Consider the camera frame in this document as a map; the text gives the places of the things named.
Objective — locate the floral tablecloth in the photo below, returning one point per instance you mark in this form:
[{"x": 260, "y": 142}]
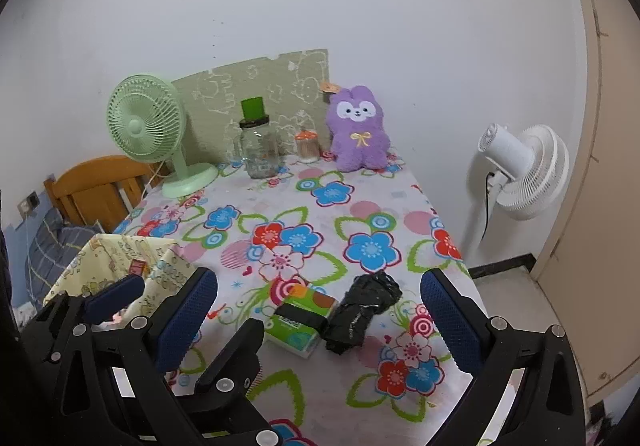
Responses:
[{"x": 350, "y": 206}]

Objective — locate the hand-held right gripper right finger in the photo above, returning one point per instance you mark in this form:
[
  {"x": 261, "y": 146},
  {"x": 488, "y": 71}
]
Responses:
[{"x": 450, "y": 321}]

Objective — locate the wooden bed headboard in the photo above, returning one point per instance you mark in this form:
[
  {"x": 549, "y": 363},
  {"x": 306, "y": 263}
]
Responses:
[{"x": 90, "y": 186}]

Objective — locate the wall power socket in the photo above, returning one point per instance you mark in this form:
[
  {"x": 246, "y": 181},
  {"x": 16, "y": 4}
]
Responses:
[{"x": 31, "y": 201}]

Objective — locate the small jar with orange lid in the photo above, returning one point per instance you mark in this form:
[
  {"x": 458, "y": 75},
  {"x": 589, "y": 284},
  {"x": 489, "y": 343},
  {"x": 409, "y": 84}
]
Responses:
[{"x": 308, "y": 148}]

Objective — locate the green printed cardboard panel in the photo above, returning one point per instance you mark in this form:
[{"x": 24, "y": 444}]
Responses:
[{"x": 225, "y": 80}]

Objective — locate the green desk fan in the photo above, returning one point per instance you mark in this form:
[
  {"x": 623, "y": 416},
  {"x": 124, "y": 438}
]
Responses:
[{"x": 140, "y": 125}]

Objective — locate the blue plaid pillow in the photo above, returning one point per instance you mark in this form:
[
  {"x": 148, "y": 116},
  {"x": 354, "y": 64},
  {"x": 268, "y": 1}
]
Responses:
[{"x": 50, "y": 251}]

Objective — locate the beige wardrobe door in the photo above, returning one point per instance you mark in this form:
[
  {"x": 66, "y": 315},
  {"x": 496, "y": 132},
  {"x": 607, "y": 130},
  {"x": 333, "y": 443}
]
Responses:
[{"x": 600, "y": 175}]

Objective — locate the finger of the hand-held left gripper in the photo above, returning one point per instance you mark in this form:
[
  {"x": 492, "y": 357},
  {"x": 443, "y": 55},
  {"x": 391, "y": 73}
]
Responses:
[
  {"x": 115, "y": 294},
  {"x": 235, "y": 356}
]

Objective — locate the yellow printed fabric storage box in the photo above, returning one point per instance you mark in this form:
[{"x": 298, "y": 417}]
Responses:
[{"x": 165, "y": 266}]

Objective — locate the black plastic bag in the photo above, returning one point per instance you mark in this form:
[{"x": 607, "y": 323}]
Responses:
[{"x": 360, "y": 306}]

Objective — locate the green tissue packet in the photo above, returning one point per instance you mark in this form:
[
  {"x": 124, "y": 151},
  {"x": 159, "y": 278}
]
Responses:
[{"x": 295, "y": 341}]

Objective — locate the glass jar mug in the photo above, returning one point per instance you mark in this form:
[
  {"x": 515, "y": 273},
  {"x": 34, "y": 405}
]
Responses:
[{"x": 260, "y": 150}]

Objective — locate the black elastic band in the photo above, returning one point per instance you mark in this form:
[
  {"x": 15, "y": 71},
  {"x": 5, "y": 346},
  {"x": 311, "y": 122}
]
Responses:
[{"x": 300, "y": 317}]

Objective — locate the purple plush bunny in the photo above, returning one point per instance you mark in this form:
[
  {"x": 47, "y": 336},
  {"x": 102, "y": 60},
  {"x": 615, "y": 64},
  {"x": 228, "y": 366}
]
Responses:
[{"x": 357, "y": 140}]

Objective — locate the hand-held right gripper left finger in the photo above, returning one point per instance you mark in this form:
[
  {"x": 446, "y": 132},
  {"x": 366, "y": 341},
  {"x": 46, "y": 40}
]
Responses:
[{"x": 187, "y": 316}]

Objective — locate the white standing fan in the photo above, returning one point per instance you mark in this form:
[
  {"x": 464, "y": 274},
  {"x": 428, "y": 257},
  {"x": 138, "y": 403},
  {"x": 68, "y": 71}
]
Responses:
[{"x": 525, "y": 165}]

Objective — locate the green plastic cup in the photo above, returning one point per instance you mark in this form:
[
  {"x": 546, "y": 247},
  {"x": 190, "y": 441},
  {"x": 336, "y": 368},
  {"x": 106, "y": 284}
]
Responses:
[{"x": 253, "y": 108}]

